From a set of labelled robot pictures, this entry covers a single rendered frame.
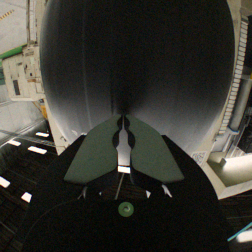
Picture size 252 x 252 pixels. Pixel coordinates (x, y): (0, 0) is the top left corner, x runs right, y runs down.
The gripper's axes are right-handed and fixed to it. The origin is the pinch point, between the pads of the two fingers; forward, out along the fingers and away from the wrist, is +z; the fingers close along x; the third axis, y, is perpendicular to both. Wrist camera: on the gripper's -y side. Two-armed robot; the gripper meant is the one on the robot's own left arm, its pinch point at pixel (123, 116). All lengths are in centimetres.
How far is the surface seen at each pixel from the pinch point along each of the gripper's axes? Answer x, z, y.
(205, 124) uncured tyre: 11.6, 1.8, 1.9
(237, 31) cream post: 36.4, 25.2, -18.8
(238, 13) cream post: 36, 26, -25
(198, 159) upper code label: 32.4, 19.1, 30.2
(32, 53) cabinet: -308, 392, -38
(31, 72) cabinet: -327, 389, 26
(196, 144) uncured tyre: 12.5, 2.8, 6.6
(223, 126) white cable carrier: 40.3, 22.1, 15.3
